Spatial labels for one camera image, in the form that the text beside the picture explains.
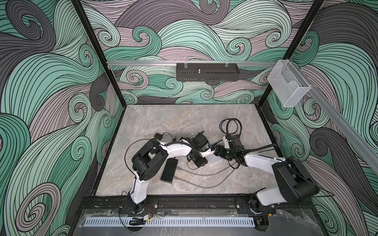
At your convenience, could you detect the grey ethernet cable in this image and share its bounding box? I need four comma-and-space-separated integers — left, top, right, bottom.
172, 162, 240, 189

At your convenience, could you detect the black network switch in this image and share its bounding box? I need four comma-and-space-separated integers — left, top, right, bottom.
160, 158, 178, 183

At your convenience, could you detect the black power adapter with cable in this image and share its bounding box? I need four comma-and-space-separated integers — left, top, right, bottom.
154, 132, 177, 142

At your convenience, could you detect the white network switch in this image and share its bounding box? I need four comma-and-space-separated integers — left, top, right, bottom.
205, 154, 223, 166

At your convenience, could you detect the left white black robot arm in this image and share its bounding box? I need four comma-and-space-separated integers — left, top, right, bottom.
128, 132, 214, 205

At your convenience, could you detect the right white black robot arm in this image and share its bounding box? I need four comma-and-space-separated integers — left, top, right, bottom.
211, 135, 320, 206

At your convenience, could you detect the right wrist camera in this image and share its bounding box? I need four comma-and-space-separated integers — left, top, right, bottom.
222, 136, 230, 149

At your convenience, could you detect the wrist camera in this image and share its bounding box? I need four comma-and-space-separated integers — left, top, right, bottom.
222, 136, 230, 149
200, 145, 214, 157

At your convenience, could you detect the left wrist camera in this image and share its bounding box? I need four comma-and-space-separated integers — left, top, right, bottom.
200, 145, 214, 157

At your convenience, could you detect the black coiled cable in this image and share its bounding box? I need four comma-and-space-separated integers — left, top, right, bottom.
219, 117, 243, 137

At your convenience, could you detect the white slotted cable duct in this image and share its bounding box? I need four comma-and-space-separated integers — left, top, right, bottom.
83, 216, 255, 228

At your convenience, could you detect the black wall tray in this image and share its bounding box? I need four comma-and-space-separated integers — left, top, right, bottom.
176, 64, 240, 83

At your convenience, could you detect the clear plastic wall holder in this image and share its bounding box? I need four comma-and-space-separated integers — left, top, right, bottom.
267, 60, 311, 108

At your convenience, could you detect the aluminium wall rail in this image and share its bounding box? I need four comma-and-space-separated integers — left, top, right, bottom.
106, 60, 277, 67

